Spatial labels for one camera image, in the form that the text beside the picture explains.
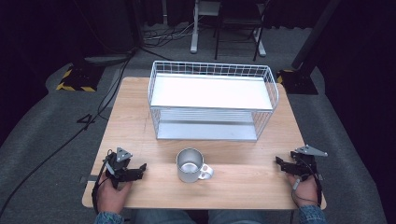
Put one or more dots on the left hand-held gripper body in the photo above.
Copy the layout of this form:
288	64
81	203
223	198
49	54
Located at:
117	163

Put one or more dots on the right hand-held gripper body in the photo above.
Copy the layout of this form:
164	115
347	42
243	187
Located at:
306	161

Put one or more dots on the person's right hand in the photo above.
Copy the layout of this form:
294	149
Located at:
305	193

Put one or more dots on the person's left hand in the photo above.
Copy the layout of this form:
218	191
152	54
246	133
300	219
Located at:
112	197

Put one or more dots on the silver metal cup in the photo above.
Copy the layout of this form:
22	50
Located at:
190	168

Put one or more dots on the black yellow striped stand base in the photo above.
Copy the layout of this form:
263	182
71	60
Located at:
79	79

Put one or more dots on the black slanted stand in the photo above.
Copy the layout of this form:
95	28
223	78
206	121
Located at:
303	59

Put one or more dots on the black folding chair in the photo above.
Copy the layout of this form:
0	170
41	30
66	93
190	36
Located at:
239	21

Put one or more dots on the white desk leg frame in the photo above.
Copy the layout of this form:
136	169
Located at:
195	34

